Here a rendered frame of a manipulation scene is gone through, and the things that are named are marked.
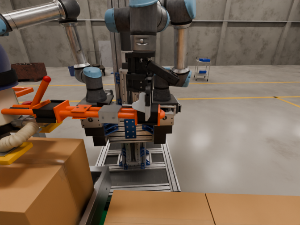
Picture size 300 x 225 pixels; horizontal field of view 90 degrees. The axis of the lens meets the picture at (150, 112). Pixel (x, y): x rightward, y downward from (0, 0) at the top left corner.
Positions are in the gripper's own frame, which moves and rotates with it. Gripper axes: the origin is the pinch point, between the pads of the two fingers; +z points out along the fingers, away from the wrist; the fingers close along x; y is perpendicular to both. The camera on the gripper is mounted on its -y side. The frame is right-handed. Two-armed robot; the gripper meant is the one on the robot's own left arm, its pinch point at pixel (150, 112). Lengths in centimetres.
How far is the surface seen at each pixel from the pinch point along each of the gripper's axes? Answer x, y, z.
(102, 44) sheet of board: -996, 403, -2
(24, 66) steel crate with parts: -522, 547, 71
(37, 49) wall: -953, 829, 29
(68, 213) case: 8, 37, 50
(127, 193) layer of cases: -16, 15, 66
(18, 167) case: 6, 55, 26
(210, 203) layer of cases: -14, -36, 65
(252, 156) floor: -127, -134, 120
